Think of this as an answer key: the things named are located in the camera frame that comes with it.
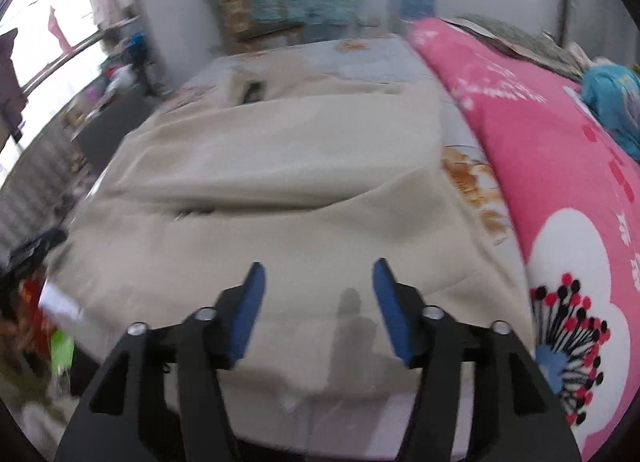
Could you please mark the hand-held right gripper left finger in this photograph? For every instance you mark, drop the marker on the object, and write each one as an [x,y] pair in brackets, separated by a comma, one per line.
[247,312]

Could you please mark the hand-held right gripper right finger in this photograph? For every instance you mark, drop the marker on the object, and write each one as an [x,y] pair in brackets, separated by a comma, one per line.
[392,312]

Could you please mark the cream jacket with black trim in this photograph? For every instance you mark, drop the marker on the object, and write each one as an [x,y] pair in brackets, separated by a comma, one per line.
[300,182]

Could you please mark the green object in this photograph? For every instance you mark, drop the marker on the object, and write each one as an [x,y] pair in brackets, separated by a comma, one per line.
[61,352]

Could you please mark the grey desk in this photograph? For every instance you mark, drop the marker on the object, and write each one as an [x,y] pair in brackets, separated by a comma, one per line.
[105,134]

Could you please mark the white cloth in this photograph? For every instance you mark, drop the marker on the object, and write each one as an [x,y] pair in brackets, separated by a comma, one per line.
[37,419]

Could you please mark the purple hanging garments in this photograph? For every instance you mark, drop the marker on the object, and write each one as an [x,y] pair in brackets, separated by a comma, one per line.
[10,72]

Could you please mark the metal window railing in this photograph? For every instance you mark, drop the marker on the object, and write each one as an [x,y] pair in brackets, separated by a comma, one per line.
[65,59]

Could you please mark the pile of desk clutter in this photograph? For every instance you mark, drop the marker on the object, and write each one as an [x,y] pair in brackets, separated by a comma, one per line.
[120,74]

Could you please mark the pink floral blanket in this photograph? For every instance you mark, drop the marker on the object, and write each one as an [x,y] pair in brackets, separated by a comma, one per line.
[525,142]

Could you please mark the pale printed bed sheet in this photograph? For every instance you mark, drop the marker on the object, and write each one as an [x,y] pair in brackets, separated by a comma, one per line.
[380,62]

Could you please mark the wooden chair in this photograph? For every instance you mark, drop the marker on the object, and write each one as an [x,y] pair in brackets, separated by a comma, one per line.
[245,12]

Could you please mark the grey cloth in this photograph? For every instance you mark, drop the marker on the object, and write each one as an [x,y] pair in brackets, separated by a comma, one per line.
[520,39]

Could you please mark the teal printed cloth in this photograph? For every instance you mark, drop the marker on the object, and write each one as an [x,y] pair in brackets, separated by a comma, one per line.
[615,102]

